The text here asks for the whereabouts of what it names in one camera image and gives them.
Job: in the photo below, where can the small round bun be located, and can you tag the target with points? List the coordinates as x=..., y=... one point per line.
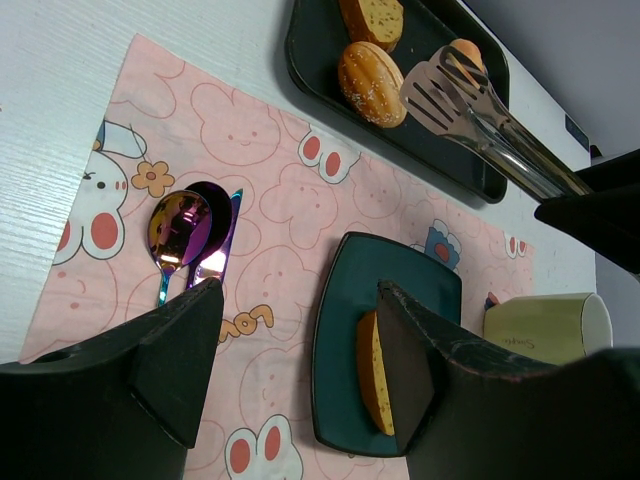
x=469, y=49

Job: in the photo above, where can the pink bunny placemat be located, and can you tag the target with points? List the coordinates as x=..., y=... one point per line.
x=169, y=124

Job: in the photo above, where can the iridescent knife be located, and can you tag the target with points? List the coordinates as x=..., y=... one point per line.
x=213, y=259

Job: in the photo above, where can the dark green square plate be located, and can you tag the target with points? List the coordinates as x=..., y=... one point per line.
x=340, y=418

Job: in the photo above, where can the metal serving tongs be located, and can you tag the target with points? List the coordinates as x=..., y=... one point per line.
x=451, y=96

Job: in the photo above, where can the pale green mug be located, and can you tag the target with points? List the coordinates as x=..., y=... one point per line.
x=556, y=329

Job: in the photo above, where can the sesame bun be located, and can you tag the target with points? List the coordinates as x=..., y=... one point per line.
x=370, y=81

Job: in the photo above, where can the black baking tray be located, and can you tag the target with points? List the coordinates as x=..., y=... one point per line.
x=314, y=42

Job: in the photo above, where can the thick bread slice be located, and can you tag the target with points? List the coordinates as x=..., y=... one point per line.
x=376, y=21

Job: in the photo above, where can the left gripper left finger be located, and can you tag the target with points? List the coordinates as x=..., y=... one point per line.
x=125, y=404

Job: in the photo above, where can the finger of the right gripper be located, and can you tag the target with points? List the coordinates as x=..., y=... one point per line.
x=607, y=219

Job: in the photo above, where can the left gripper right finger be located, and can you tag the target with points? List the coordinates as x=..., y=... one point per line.
x=464, y=408

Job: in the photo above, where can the iridescent spoon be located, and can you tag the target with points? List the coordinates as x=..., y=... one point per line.
x=177, y=233

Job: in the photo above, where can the toast slice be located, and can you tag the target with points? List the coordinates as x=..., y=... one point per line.
x=371, y=373

